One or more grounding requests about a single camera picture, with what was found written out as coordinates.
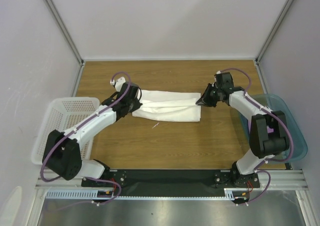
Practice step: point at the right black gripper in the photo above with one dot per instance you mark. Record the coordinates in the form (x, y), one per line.
(211, 96)

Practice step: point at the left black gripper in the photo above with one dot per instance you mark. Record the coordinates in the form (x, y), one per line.
(136, 105)

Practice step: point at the white towel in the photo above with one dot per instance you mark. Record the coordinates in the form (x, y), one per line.
(169, 106)

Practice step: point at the purple towel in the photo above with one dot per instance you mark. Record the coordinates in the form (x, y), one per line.
(269, 130)

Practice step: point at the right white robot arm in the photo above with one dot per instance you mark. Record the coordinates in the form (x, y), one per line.
(268, 135)

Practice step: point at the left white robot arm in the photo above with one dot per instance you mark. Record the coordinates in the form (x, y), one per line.
(62, 153)

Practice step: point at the white plastic laundry basket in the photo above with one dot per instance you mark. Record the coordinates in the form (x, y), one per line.
(62, 114)

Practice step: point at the clear blue plastic tray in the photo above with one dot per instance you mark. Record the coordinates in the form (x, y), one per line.
(274, 102)

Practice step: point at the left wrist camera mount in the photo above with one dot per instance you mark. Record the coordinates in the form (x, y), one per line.
(117, 84)

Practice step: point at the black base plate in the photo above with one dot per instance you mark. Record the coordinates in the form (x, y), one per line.
(178, 183)

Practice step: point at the aluminium frame rail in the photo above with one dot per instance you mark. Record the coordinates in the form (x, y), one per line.
(84, 189)

